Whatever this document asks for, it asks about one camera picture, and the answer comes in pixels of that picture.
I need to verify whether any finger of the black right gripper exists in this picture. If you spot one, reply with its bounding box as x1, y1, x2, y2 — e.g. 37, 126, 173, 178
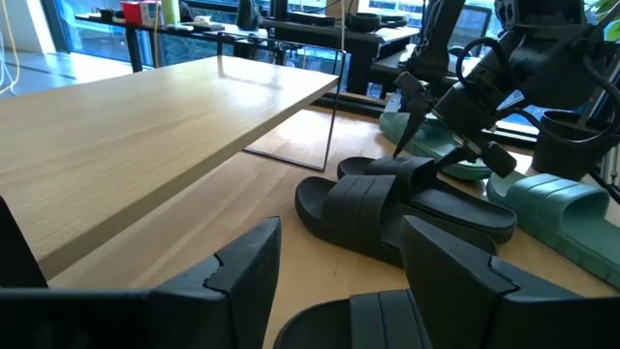
392, 71, 433, 158
434, 140, 518, 179

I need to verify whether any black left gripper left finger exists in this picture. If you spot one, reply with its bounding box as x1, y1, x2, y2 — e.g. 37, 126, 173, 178
0, 216, 282, 349

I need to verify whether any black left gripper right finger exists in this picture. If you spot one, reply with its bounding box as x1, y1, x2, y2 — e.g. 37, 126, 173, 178
400, 215, 620, 349

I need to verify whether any green rubber slide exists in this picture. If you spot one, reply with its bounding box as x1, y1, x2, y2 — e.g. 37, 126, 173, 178
379, 111, 494, 182
485, 173, 620, 291

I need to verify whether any black rubber slide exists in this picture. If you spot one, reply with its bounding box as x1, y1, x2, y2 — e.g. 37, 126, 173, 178
337, 154, 518, 245
294, 174, 499, 269
272, 289, 433, 349

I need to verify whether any dark wooden desk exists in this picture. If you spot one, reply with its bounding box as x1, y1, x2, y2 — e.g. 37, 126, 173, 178
261, 17, 420, 96

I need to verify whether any black round headset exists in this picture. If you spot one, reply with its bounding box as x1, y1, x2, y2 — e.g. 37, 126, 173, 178
344, 12, 409, 35

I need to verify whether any green bottle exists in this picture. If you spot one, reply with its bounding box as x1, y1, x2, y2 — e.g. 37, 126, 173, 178
161, 0, 182, 27

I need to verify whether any long black office desk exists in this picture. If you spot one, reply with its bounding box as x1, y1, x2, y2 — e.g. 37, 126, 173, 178
75, 13, 272, 74

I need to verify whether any white pink box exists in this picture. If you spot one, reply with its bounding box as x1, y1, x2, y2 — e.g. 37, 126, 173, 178
140, 0, 164, 27

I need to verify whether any red box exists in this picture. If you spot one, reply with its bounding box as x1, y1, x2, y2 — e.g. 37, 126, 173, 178
120, 0, 144, 26

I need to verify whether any wooden shelf black metal frame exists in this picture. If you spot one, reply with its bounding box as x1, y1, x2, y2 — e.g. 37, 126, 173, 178
0, 31, 348, 281

